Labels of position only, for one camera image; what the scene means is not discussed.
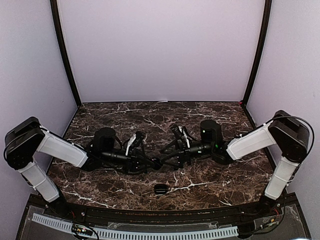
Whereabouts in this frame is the white slotted cable duct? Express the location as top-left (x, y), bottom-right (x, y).
top-left (31, 213), bottom-right (239, 240)

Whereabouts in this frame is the left black frame post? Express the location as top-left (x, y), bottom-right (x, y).
top-left (49, 0), bottom-right (82, 108)

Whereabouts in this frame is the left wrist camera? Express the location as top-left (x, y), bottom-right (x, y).
top-left (125, 134), bottom-right (136, 156)

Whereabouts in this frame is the black frame post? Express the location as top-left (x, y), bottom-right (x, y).
top-left (241, 0), bottom-right (273, 108)
top-left (49, 0), bottom-right (82, 108)

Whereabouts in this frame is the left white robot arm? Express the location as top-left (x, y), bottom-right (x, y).
top-left (3, 116), bottom-right (162, 218)

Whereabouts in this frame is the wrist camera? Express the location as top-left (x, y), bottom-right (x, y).
top-left (125, 134), bottom-right (136, 156)
top-left (178, 126), bottom-right (190, 149)

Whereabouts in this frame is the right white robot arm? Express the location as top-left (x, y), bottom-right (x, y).
top-left (160, 110), bottom-right (315, 217)

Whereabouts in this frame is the right black frame post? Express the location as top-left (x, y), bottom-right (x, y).
top-left (241, 0), bottom-right (273, 108)

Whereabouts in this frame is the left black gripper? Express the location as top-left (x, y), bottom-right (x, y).
top-left (101, 148), bottom-right (155, 174)

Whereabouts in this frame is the black closed charging case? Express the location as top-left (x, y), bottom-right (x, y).
top-left (153, 183), bottom-right (169, 195)

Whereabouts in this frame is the black front frame rail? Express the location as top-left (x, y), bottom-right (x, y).
top-left (15, 187), bottom-right (311, 240)

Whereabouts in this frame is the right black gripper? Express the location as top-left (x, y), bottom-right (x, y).
top-left (161, 138), bottom-right (215, 169)

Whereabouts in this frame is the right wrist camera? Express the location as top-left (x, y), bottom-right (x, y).
top-left (178, 126), bottom-right (190, 149)

